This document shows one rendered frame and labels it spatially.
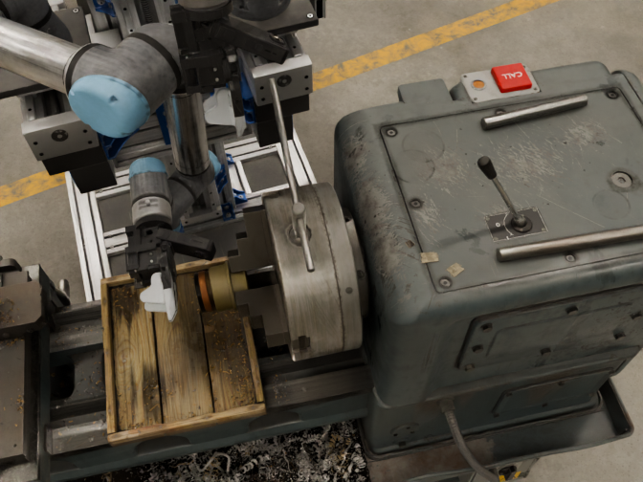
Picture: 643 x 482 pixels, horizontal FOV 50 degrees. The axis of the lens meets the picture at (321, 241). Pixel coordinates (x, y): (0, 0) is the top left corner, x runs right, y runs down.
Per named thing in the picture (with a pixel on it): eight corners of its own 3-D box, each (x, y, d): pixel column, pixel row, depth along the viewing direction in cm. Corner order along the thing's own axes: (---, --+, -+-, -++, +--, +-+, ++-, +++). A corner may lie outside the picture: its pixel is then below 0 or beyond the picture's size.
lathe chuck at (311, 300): (307, 232, 151) (306, 150, 123) (340, 372, 137) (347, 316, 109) (266, 240, 150) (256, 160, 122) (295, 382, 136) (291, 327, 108)
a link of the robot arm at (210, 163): (162, -15, 120) (189, 157, 162) (121, 21, 115) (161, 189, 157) (217, 11, 118) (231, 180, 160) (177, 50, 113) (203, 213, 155)
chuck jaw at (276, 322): (295, 278, 125) (307, 332, 118) (297, 295, 129) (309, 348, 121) (233, 290, 124) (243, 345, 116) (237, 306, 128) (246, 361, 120)
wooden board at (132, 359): (240, 262, 156) (238, 252, 152) (267, 415, 137) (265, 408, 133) (104, 287, 153) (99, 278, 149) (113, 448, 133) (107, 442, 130)
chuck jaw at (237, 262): (288, 253, 131) (278, 192, 127) (292, 262, 126) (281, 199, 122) (230, 264, 129) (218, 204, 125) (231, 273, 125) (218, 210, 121)
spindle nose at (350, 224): (343, 237, 144) (348, 185, 126) (367, 332, 135) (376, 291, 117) (329, 240, 144) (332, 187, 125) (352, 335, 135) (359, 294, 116)
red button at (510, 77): (519, 69, 134) (521, 61, 132) (530, 91, 131) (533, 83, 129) (489, 74, 133) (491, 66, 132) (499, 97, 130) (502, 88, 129)
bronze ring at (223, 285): (240, 248, 127) (189, 258, 126) (248, 292, 122) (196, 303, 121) (247, 273, 135) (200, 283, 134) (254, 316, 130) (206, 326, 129)
